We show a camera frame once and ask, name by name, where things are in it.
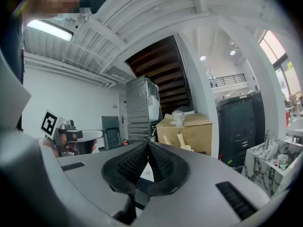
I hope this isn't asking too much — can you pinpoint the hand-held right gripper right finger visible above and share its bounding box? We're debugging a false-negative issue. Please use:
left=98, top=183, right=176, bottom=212
left=141, top=140, right=191, bottom=197

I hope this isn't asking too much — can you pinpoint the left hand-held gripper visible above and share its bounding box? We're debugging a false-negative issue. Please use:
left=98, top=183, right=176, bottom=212
left=39, top=110, right=105, bottom=157

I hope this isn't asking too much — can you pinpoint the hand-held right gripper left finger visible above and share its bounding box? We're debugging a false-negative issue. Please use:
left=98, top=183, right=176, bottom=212
left=101, top=141, right=149, bottom=194

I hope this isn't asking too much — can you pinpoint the small white cup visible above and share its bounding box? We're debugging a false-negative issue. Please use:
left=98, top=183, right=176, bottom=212
left=276, top=154, right=289, bottom=166

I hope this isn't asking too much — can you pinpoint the person's left hand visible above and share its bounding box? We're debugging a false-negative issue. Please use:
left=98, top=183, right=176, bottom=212
left=59, top=131, right=79, bottom=151

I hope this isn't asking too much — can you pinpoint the white rectangular sink basin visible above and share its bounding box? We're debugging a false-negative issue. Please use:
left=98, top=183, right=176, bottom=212
left=138, top=162, right=155, bottom=182

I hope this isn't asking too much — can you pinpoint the white door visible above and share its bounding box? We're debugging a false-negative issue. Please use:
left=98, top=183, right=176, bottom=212
left=119, top=97, right=129, bottom=140

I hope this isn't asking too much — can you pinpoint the low dark grey appliance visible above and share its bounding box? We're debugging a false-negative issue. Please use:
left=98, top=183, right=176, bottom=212
left=127, top=122, right=157, bottom=144

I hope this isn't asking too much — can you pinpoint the brown cardboard box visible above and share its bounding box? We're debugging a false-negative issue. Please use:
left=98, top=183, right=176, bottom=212
left=156, top=113, right=214, bottom=156

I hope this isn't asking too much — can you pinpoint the crumpled clear plastic wrap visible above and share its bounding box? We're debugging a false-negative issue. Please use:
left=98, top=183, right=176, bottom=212
left=171, top=110, right=187, bottom=127

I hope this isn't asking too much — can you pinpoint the tall grey appliance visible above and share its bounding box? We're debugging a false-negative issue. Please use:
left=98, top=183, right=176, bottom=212
left=125, top=76, right=163, bottom=124

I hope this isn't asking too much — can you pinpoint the white foam appliance part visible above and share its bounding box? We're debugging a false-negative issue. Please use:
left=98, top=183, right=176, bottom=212
left=147, top=79, right=162, bottom=122

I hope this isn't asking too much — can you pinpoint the dark wooden staircase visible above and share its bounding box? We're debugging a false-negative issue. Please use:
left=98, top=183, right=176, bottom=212
left=125, top=35, right=194, bottom=118

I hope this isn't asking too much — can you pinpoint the white organizer tray with items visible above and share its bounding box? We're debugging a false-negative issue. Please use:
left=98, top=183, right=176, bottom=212
left=241, top=138, right=303, bottom=198

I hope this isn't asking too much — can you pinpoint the black balcony railing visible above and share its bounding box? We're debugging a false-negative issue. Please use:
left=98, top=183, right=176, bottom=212
left=208, top=73, right=247, bottom=88

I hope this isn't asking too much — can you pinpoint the long ceiling lamp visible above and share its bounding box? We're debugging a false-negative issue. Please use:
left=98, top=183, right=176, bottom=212
left=25, top=19, right=74, bottom=43

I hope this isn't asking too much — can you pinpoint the large window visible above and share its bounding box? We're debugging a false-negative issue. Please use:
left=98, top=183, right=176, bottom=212
left=259, top=30, right=302, bottom=99

